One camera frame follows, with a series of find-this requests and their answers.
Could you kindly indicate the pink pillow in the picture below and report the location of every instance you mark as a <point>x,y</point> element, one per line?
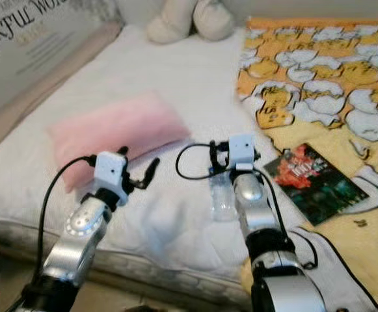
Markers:
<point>117,127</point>

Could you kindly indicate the yellow cartoon print blanket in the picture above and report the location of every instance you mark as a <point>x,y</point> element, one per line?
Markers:
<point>319,71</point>

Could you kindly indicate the dark cover book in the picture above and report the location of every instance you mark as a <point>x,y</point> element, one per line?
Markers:
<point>315,185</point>

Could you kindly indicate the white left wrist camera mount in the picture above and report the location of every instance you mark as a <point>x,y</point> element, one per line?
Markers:
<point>109,172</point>

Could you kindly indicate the clear plastic bottle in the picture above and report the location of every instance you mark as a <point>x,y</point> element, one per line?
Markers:
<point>222,201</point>

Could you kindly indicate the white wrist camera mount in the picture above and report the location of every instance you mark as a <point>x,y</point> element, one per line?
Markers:
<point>242,153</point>
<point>109,172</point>

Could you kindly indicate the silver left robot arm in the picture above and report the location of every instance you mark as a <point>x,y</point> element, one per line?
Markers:
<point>84,224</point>

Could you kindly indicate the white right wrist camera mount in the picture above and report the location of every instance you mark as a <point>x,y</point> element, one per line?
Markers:
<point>242,153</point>

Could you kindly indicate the white quilted mattress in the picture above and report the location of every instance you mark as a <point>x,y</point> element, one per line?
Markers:
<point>188,78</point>

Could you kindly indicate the cream plush toy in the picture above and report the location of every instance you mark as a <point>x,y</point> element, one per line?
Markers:
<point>182,19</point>

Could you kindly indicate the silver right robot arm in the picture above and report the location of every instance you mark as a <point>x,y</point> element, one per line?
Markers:
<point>257,201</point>

